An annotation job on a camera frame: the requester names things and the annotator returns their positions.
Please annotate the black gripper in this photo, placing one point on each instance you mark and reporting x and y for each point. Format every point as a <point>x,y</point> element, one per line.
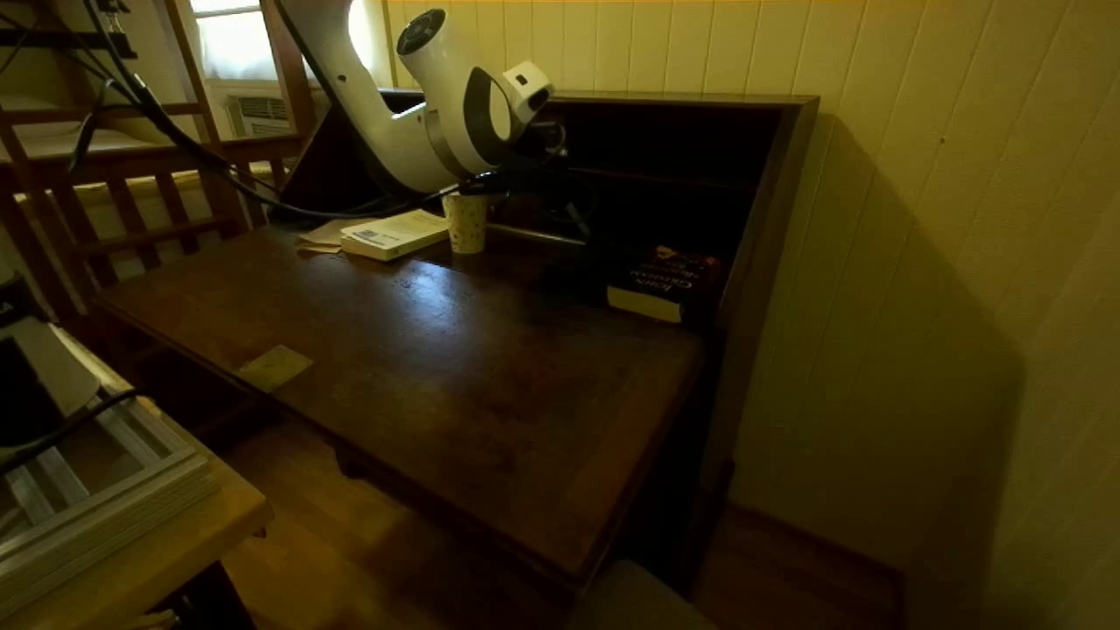
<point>540,159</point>

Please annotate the black marker pen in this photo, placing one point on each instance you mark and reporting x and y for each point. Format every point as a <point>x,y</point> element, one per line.
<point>533,237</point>

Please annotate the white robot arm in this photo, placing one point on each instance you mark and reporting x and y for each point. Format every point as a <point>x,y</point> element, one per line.
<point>468,112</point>

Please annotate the white dotted paper cup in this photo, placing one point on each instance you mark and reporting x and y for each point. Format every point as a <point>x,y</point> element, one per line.
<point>468,220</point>

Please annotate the white paperback book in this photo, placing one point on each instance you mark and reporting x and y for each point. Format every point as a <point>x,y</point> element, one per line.
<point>394,237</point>

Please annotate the dark wooden secretary desk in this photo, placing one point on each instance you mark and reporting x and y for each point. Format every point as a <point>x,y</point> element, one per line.
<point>499,392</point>

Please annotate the brown paper envelope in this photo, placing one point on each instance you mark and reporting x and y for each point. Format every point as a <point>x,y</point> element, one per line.
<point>325,237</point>

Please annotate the white framed window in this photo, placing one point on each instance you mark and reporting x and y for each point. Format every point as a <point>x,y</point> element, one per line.
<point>234,39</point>

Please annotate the small beige paper note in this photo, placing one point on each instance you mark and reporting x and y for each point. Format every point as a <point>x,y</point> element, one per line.
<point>276,370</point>

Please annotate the dark wooden chair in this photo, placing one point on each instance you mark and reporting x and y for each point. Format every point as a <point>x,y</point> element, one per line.
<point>110,149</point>

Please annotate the wooden side table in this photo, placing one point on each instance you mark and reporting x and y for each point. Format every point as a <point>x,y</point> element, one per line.
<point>135,579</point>

